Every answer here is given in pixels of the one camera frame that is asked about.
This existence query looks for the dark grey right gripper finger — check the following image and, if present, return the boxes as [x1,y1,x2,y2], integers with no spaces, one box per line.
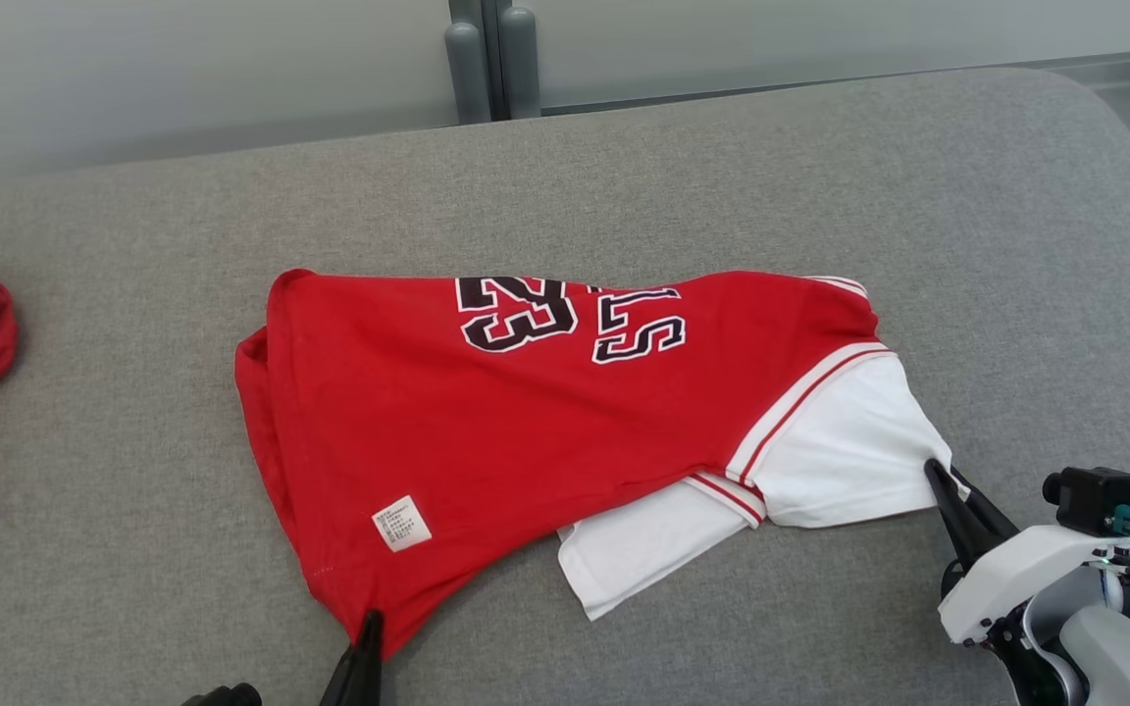
[952,469,1021,541]
[924,457,994,571]

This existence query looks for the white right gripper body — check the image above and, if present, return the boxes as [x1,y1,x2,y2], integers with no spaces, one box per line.
[938,524,1116,646]

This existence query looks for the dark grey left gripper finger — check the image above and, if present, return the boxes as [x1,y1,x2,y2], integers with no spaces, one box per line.
[318,637,364,706]
[359,608,385,706]

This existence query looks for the red jersey with white sleeves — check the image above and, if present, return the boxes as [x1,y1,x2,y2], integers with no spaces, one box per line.
[234,267,970,660]

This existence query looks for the grey fabric sofa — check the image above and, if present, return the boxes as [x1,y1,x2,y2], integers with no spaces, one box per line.
[0,67,1130,706]

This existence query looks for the grey partition base rail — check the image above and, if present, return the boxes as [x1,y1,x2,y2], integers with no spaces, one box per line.
[538,47,1130,111]

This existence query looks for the grey round-topped post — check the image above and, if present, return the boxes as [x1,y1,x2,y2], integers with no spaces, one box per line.
[443,21,493,126]
[498,6,542,121]

